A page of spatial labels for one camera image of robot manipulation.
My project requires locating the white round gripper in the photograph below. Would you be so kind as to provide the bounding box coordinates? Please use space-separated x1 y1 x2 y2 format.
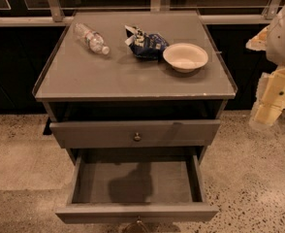
245 5 285 127

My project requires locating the white paper bowl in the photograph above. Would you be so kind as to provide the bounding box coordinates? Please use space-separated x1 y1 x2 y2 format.
163 43 208 73

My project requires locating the blue chip bag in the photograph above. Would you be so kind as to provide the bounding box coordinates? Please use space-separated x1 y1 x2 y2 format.
125 25 169 60

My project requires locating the grey top drawer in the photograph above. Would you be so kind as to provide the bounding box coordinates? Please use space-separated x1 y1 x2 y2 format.
50 119 220 149

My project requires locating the brass top drawer knob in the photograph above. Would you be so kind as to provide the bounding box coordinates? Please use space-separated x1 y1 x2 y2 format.
134 132 142 142

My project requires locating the brass drawer knob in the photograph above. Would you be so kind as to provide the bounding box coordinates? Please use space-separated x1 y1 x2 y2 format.
134 132 142 142
123 219 149 233

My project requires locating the grey drawer cabinet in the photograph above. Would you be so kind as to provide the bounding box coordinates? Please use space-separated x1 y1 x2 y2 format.
33 11 237 158

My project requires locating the brass middle drawer knob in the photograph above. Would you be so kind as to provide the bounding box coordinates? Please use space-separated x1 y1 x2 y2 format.
123 219 149 233

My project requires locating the open grey middle drawer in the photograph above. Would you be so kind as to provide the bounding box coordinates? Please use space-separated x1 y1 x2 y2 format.
56 151 218 223

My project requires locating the clear plastic water bottle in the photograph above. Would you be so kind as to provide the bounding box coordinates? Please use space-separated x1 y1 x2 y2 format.
74 23 110 55

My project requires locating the metal railing frame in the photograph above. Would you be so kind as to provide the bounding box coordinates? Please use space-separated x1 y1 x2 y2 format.
0 0 285 27

